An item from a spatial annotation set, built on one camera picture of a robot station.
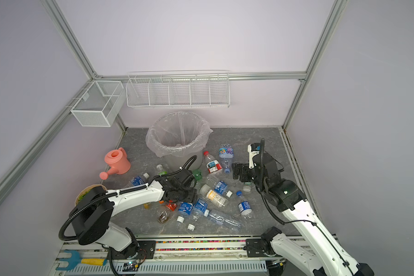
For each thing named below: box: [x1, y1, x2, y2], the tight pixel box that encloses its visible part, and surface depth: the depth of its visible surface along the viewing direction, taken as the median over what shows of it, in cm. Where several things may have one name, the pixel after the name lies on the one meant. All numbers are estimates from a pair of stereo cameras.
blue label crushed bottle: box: [206, 174, 233, 198], surface depth 89 cm
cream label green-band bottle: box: [242, 181, 252, 193], surface depth 91 cm
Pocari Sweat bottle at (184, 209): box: [176, 201, 194, 224], surface depth 82 cm
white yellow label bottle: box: [198, 184, 230, 209], surface depth 86 cm
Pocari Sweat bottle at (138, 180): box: [127, 172, 151, 189], surface depth 91 cm
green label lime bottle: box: [155, 163, 168, 176], surface depth 100 cm
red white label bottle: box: [203, 150, 223, 174], surface depth 100 cm
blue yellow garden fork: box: [55, 249, 108, 271], surface depth 72 cm
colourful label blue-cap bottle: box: [218, 143, 235, 174], surface depth 104 cm
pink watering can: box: [98, 147, 132, 180], surface depth 94 cm
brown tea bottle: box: [156, 206, 174, 224], surface depth 84 cm
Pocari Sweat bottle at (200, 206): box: [187, 198, 209, 232], surface depth 82 cm
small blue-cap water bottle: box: [235, 190, 253, 220], surface depth 83 cm
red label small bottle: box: [165, 202, 178, 212], surface depth 84 cm
